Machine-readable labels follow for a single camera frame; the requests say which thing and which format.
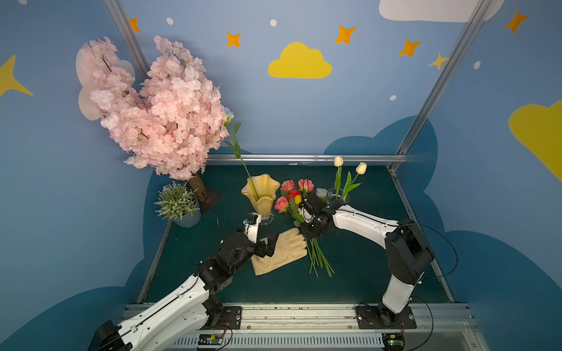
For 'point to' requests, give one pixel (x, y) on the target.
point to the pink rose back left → (287, 185)
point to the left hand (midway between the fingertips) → (267, 227)
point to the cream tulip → (338, 161)
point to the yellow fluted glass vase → (260, 191)
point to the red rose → (293, 194)
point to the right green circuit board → (393, 341)
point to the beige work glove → (290, 246)
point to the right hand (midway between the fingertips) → (308, 231)
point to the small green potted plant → (178, 203)
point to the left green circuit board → (211, 338)
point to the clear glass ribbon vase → (342, 197)
